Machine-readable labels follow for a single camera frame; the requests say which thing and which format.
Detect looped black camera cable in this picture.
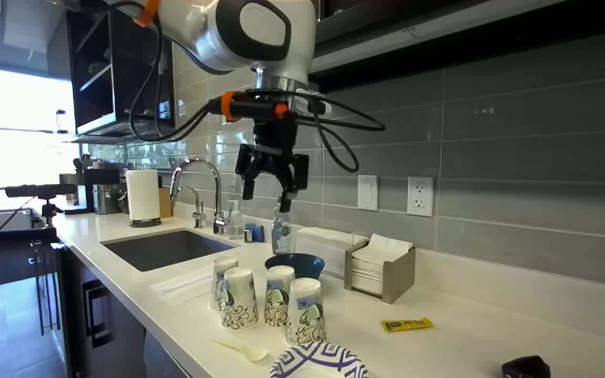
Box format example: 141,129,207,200
295,89,386,174

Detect grey napkin holder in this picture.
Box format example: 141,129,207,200
342,243,419,305

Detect steel kitchen sink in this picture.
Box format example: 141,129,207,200
98,229,238,273

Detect small chrome tap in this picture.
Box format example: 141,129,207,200
186,185,207,231

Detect white power outlet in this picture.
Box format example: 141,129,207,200
405,174,434,218

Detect black camera on tripod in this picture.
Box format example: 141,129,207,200
4,183,80,226

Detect dark open shelf cabinet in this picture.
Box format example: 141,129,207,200
65,7,176,145

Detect blue sponge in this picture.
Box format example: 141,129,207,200
242,221,266,245

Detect small black object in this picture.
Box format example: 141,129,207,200
499,352,553,378

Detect dark base cabinet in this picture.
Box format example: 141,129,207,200
57,243,199,378

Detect white paper napkins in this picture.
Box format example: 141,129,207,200
351,231,417,296

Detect black wrist camera orange bands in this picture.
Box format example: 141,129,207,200
205,89,332,124

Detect white plastic spoon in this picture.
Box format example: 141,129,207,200
211,335,271,364

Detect dark overhead cabinet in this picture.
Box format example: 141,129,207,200
309,0,605,93

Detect white paper towel roll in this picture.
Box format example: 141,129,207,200
123,167,164,229

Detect bright window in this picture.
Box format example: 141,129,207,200
0,60,80,215

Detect chrome arched faucet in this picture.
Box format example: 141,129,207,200
168,155,228,238

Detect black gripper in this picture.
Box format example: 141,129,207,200
236,115,310,215

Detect blue patterned paper plate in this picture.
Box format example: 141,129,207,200
266,340,371,378

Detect white light switch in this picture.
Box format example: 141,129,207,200
355,172,380,212

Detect clear soap dispenser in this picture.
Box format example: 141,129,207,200
224,197,244,242

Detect black coffee machine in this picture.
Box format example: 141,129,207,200
71,154,128,216

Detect black side table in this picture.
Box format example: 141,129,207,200
0,207,64,291

